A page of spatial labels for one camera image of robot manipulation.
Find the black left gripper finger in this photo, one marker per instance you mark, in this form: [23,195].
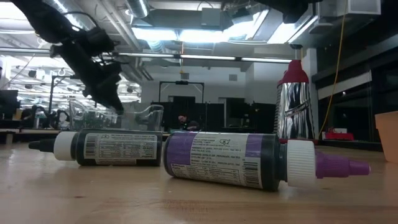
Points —
[101,93]
[114,90]

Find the black food colouring bottle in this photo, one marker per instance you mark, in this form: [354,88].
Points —
[121,147]

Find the purple food colouring bottle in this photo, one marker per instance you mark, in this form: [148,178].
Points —
[217,158]

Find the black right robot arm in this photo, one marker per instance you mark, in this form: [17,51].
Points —
[292,9]

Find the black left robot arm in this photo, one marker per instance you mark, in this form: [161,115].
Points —
[46,18]

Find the clear plastic bin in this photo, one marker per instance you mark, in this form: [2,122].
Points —
[146,118]

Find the person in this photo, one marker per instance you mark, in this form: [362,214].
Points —
[186,124]

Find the ceiling light strip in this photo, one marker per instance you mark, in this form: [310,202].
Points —
[208,57]

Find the red box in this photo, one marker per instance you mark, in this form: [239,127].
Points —
[337,136]

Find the orange plastic tray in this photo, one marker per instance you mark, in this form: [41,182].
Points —
[388,137]

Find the black gantry frame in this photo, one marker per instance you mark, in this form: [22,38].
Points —
[182,82]

